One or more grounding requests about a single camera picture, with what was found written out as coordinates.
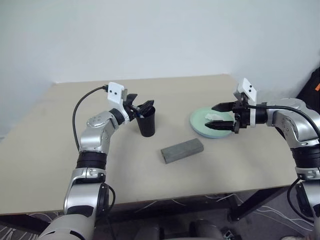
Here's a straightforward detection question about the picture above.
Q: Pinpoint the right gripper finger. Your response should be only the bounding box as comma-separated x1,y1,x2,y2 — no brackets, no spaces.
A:
211,101,235,113
204,119,236,132

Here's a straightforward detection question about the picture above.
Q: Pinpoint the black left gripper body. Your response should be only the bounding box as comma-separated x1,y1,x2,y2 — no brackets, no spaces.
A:
123,97,142,122

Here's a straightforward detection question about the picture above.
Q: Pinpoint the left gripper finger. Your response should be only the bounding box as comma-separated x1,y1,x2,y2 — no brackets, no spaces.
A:
138,99,155,114
126,93,139,106

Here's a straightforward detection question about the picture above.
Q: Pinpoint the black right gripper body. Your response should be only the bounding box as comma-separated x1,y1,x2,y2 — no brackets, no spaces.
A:
231,99,252,134

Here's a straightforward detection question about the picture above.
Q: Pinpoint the white tissue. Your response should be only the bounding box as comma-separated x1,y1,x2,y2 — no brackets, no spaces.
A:
204,112,223,121

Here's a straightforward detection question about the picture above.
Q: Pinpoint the light green plate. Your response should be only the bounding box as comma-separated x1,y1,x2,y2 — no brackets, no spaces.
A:
189,105,236,139

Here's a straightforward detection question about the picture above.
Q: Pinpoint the grey glasses case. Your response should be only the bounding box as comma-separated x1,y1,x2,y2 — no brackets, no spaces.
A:
160,137,206,165

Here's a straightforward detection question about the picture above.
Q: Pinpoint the black plastic cup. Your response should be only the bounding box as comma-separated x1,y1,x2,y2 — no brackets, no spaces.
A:
134,105,157,138

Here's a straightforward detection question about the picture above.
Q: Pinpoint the light blue plate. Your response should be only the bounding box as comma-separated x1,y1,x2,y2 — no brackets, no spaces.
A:
189,109,235,140

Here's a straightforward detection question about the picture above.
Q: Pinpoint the black bag with orange patch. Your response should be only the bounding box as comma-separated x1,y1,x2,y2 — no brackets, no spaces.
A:
295,66,320,111

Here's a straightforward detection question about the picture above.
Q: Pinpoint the small black floor device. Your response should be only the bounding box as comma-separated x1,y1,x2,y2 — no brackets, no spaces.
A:
221,227,236,240

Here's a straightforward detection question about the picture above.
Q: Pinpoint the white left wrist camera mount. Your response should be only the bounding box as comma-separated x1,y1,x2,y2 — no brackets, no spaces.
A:
107,81,132,124

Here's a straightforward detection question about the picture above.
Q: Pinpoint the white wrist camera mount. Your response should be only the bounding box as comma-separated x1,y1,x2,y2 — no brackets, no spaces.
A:
232,77,259,129
107,81,132,124

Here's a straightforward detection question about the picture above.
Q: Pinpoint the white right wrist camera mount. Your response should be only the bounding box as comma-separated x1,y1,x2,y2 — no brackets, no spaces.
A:
232,77,259,129

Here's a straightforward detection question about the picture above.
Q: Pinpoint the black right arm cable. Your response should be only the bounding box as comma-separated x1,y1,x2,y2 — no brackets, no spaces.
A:
246,104,320,139

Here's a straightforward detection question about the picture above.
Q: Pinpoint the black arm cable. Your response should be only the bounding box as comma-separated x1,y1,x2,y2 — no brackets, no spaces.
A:
72,85,109,152
246,104,320,139

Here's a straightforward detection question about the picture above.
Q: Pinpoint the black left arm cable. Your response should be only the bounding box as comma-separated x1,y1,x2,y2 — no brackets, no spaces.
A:
72,85,109,152

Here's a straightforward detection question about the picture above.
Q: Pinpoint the white floor cable tangle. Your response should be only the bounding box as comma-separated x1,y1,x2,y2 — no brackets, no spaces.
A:
134,193,296,226

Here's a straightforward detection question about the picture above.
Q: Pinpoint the black table frame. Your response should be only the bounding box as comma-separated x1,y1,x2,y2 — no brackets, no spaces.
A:
0,186,292,227

